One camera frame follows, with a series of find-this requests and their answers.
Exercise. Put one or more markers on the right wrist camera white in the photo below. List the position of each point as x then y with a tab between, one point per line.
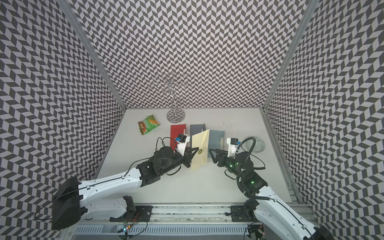
232	147

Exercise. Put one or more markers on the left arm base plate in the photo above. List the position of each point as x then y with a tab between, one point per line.
133	213

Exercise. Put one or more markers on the dark grey envelope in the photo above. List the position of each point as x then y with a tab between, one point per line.
197	128

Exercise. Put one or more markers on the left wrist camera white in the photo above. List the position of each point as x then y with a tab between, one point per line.
182	141

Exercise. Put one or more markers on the red envelope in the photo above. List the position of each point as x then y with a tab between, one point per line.
176	130

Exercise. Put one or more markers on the aluminium front rail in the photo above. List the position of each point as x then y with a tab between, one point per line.
191	214

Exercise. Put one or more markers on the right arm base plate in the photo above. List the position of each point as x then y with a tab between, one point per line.
245	212

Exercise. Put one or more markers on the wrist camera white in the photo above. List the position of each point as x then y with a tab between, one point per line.
182	141
232	147

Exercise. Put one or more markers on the chrome wire stand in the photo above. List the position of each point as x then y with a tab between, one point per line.
168	83

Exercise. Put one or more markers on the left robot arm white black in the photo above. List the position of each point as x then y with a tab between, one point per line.
75	200

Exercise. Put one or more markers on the green snack bag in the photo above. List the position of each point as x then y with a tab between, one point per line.
148	124

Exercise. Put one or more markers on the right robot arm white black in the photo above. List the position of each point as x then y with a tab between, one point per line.
263	204

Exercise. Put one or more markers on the cream yellow envelope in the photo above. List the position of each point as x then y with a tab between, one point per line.
201	141

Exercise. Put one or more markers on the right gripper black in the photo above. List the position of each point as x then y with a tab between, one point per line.
222	158

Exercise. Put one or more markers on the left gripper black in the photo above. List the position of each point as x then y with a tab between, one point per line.
186	157

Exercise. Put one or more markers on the light blue envelope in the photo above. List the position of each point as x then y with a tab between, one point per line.
216	139

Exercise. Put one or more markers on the patterned ceramic bowl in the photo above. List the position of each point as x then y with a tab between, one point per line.
259	147

